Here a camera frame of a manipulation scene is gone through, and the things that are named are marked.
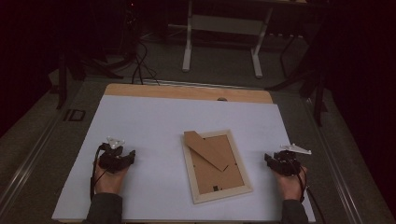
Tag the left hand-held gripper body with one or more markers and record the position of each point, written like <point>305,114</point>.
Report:
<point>110,160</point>

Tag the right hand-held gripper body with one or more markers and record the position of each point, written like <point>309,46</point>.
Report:
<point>288,163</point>

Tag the wooden picture frame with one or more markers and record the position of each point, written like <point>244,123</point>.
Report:
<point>214,168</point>

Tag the person's left hand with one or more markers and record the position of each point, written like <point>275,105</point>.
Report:
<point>109,182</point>

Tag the person's right hand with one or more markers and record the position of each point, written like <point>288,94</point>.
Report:
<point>289,186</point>

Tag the black floor plate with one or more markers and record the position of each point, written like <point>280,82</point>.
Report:
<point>74,115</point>

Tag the black metal stand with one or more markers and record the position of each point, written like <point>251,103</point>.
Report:
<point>62,77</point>
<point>317,93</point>

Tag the metal floor rail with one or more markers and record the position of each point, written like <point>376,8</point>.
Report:
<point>336,161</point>
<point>28,168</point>

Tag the white metal desk frame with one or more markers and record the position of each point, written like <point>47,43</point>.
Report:
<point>224,25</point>

